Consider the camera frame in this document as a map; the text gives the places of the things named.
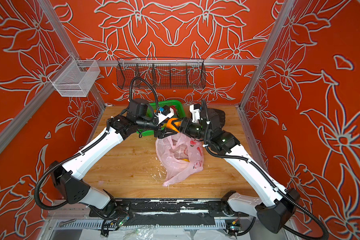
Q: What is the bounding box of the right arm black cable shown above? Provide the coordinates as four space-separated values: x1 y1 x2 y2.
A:
200 98 330 240

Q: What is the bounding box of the pink plastic bag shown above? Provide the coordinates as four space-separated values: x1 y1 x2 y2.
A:
156 133 204 187

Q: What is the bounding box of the clear plastic wrap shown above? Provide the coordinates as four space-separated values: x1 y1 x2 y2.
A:
123 228 168 240

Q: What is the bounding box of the black wire wall basket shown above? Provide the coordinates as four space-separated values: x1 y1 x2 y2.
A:
116 57 207 90

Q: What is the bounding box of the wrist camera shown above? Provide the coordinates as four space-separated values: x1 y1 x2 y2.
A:
189 104 201 123
156 105 175 125

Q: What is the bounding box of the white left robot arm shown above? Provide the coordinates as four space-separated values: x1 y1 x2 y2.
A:
51 115 175 210

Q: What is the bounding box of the green plastic basket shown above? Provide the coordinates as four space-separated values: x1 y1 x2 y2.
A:
136 99 187 134

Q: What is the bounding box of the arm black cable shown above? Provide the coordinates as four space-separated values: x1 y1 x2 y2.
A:
200 98 330 240
34 76 160 211

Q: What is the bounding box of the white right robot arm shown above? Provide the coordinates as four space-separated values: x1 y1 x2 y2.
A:
172 118 300 234

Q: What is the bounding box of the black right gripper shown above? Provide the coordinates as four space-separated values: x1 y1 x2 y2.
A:
170 115 213 142

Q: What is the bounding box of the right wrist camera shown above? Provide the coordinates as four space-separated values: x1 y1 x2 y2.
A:
189 104 201 123

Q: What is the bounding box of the black plastic tool case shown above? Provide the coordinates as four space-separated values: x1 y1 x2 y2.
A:
208 109 226 131

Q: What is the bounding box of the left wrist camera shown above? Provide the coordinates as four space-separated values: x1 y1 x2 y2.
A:
156 105 175 125

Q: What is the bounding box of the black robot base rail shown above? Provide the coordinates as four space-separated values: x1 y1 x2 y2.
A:
88 197 250 232

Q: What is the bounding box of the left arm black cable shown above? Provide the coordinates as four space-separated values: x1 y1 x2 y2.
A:
34 76 160 211

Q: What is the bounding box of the white wire wall basket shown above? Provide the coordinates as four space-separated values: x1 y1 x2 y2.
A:
48 55 100 97

